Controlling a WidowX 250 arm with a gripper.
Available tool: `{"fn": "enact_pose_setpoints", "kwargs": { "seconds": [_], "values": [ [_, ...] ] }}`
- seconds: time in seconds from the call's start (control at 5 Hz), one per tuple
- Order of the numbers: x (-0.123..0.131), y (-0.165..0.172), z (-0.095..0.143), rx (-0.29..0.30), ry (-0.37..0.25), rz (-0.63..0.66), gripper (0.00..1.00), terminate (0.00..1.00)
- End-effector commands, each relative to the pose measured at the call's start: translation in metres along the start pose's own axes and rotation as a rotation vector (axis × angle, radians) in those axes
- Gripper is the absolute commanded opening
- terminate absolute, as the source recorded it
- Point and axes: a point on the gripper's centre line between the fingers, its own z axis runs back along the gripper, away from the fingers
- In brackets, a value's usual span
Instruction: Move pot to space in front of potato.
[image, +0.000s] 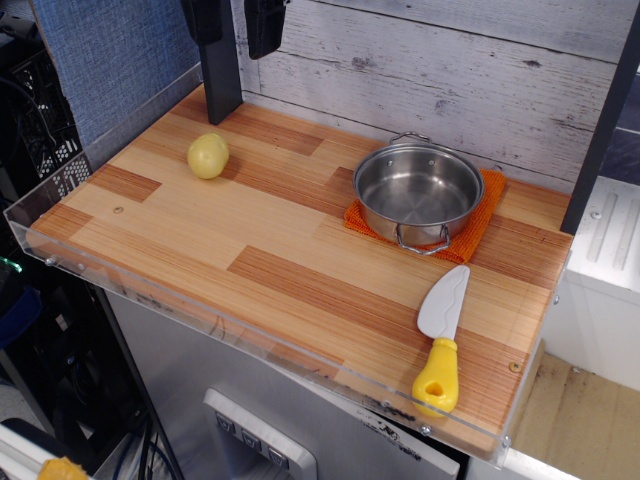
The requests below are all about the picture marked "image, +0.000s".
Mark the yellow potato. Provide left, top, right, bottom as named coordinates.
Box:
left=187, top=133, right=230, bottom=180

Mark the white side cabinet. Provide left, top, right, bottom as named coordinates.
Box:
left=542, top=177, right=639, bottom=390

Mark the orange folded cloth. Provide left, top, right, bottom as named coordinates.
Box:
left=343, top=169, right=506, bottom=264

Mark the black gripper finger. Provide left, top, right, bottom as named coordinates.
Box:
left=244, top=0, right=289, bottom=60
left=180, top=0, right=223, bottom=44

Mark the stainless steel pot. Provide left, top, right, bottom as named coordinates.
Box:
left=353, top=132, right=485, bottom=256

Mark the dark grey post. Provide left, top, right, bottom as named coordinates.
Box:
left=560, top=8, right=639, bottom=235
left=200, top=0, right=243, bottom=125

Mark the black plastic crate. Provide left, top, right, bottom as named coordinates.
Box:
left=1, top=51, right=92, bottom=197

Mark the dark grey right post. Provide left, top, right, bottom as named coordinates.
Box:
left=560, top=8, right=639, bottom=235

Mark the toy knife yellow handle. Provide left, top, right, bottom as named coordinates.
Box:
left=411, top=265, right=470, bottom=418

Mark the yellow object bottom left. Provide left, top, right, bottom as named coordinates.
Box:
left=36, top=457, right=89, bottom=480

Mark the silver toy fridge front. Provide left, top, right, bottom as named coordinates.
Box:
left=106, top=293, right=467, bottom=479

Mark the clear acrylic table guard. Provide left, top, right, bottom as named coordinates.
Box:
left=6, top=87, right=571, bottom=464

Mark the dark grey left post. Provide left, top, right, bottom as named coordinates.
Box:
left=200, top=0, right=243, bottom=125

